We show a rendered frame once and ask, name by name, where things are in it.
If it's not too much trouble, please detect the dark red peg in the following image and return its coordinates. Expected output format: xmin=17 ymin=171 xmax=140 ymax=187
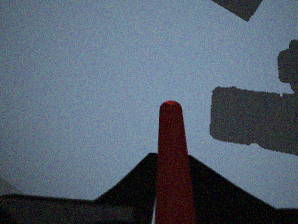
xmin=155 ymin=100 xmax=197 ymax=224

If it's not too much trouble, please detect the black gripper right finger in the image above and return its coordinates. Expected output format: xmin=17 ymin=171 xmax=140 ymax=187
xmin=188 ymin=155 xmax=298 ymax=224

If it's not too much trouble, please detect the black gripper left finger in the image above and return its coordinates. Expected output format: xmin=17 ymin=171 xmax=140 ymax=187
xmin=0 ymin=153 xmax=158 ymax=224

